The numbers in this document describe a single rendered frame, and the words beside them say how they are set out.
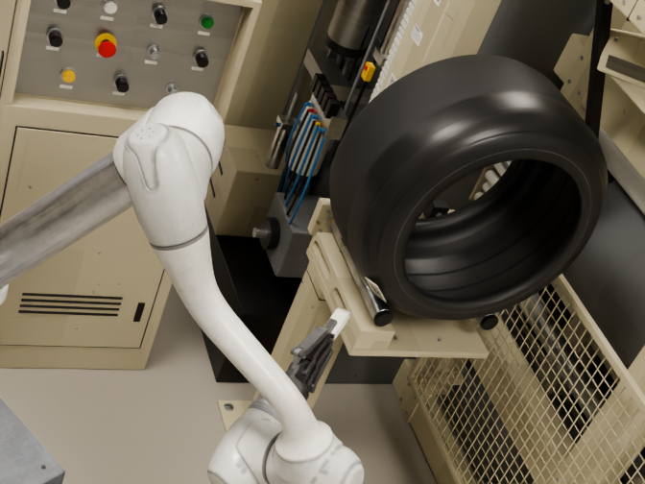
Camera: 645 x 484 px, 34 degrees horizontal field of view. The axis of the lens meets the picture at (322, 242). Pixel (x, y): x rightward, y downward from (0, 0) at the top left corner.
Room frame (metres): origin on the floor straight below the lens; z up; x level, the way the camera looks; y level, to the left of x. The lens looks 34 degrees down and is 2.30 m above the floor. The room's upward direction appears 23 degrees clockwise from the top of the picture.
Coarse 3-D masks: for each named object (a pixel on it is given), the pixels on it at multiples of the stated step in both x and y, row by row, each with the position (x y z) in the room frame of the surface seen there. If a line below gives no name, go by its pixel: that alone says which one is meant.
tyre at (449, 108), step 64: (448, 64) 2.05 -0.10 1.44; (512, 64) 2.10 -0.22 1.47; (384, 128) 1.92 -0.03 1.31; (448, 128) 1.87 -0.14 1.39; (512, 128) 1.90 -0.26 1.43; (576, 128) 1.99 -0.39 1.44; (384, 192) 1.81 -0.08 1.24; (512, 192) 2.26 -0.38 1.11; (576, 192) 2.17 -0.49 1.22; (384, 256) 1.80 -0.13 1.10; (448, 256) 2.17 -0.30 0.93; (512, 256) 2.15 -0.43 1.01; (576, 256) 2.05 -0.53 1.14
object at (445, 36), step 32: (448, 0) 2.22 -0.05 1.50; (480, 0) 2.26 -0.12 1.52; (448, 32) 2.23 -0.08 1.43; (480, 32) 2.27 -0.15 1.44; (416, 64) 2.23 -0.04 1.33; (320, 288) 2.23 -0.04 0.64; (288, 320) 2.31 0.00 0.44; (320, 320) 2.23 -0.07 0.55; (288, 352) 2.25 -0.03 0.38; (320, 384) 2.28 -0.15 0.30
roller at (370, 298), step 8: (336, 232) 2.11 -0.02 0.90; (344, 248) 2.06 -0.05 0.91; (344, 256) 2.06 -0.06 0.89; (352, 264) 2.01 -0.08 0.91; (352, 272) 2.00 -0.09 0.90; (360, 280) 1.96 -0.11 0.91; (360, 288) 1.95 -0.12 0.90; (368, 288) 1.94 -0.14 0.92; (368, 296) 1.92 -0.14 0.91; (376, 296) 1.91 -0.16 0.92; (368, 304) 1.90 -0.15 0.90; (376, 304) 1.89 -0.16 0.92; (384, 304) 1.89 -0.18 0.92; (376, 312) 1.87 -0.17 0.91; (384, 312) 1.87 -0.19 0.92; (376, 320) 1.86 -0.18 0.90; (384, 320) 1.87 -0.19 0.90; (392, 320) 1.88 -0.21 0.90
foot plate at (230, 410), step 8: (224, 400) 2.36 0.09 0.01; (232, 400) 2.38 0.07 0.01; (240, 400) 2.39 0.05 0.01; (248, 400) 2.40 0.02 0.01; (224, 408) 2.33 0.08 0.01; (232, 408) 2.34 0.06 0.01; (240, 408) 2.36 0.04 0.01; (224, 416) 2.30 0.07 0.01; (232, 416) 2.31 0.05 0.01; (240, 416) 2.33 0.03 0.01; (224, 424) 2.27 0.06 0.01
